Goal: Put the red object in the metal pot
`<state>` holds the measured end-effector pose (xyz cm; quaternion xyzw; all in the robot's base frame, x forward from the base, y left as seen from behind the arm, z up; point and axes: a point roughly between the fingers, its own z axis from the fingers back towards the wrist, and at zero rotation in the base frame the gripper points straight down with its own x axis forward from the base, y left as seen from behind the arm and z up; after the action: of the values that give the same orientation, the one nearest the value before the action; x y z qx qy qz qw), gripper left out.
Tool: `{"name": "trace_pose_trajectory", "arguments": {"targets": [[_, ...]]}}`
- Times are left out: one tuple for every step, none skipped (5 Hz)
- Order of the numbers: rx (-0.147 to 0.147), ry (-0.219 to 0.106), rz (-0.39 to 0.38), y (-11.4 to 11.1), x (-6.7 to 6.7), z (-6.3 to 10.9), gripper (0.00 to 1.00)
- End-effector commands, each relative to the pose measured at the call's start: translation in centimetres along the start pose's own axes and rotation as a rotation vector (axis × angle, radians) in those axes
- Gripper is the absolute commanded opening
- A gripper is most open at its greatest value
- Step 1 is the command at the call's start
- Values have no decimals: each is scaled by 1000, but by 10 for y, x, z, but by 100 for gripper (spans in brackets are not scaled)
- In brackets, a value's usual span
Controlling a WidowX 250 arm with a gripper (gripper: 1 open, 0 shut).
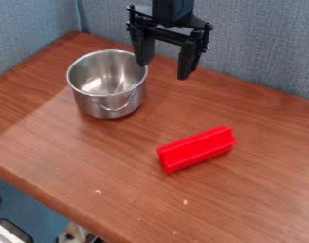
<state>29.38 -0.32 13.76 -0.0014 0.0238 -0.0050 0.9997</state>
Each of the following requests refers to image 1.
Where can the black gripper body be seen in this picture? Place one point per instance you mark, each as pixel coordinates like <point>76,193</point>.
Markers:
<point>172,13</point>

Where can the grey object under table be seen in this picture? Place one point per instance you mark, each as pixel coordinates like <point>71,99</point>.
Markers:
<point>11,233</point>

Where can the red plastic block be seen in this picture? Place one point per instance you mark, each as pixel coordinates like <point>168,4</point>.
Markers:
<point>189,151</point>

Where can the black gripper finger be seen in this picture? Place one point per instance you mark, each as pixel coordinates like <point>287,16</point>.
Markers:
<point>143,45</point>
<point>188,59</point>

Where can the metal pot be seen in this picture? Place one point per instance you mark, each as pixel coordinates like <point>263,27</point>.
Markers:
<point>108,83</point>

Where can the white object under table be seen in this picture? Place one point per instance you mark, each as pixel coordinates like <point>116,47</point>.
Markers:
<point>76,234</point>

